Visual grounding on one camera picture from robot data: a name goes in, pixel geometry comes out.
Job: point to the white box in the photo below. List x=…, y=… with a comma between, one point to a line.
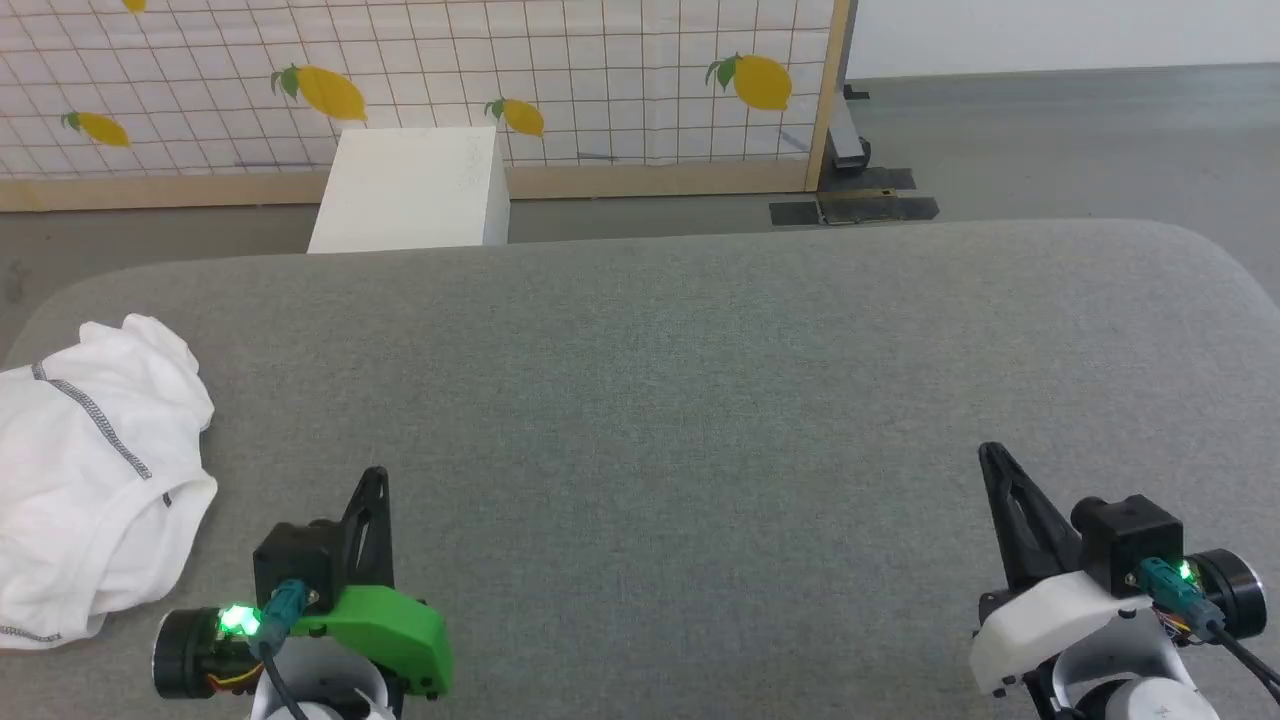
x=410, y=190

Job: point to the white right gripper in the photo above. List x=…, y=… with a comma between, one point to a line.
x=1040, y=625

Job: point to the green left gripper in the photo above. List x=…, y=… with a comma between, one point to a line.
x=390, y=630

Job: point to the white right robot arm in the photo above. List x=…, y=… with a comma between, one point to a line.
x=1130, y=690

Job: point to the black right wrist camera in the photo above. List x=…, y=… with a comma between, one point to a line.
x=1130, y=535

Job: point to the lemon print grid partition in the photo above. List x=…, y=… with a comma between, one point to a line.
x=600, y=60

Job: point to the grey fabric sofa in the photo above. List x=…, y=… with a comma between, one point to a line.
x=650, y=450

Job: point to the white garment with grey stitching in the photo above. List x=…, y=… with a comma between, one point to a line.
x=90, y=500

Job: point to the metal partition stand foot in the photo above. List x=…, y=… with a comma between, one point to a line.
x=850, y=205

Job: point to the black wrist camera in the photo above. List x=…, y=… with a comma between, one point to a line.
x=1130, y=535
x=295, y=555

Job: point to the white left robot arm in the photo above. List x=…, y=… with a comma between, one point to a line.
x=330, y=690

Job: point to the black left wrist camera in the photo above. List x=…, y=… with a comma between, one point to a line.
x=295, y=555

